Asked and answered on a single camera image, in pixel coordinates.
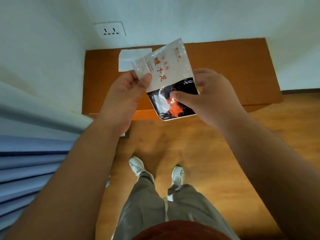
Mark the person's left hand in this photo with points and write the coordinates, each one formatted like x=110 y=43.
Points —
x=120 y=102

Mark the person's right hand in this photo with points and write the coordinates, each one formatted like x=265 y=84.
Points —
x=215 y=102

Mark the person's right thumb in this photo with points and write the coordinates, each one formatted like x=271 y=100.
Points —
x=182 y=96

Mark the person's left thumb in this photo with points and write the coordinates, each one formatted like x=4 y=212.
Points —
x=146 y=81

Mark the white and black foil packet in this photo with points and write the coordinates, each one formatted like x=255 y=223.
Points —
x=167 y=77

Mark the person's left forearm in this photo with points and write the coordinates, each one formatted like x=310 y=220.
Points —
x=67 y=179

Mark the person's right forearm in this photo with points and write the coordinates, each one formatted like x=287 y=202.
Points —
x=275 y=169

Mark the white paper sheet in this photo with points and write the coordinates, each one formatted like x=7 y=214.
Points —
x=131 y=58

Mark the wooden desk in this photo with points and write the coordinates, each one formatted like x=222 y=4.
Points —
x=225 y=69

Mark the white right sneaker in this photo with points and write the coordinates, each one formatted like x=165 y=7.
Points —
x=177 y=177

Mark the white sneaker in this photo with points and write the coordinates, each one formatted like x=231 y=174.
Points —
x=177 y=177
x=136 y=166

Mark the white left sneaker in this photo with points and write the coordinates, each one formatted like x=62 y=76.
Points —
x=136 y=166

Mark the grey trousers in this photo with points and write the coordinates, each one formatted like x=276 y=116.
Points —
x=160 y=209

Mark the blue grey curtain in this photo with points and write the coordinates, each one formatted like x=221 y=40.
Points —
x=32 y=152

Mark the dark red shirt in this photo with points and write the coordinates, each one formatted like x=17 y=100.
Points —
x=180 y=231

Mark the white wall power socket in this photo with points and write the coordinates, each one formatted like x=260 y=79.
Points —
x=110 y=30

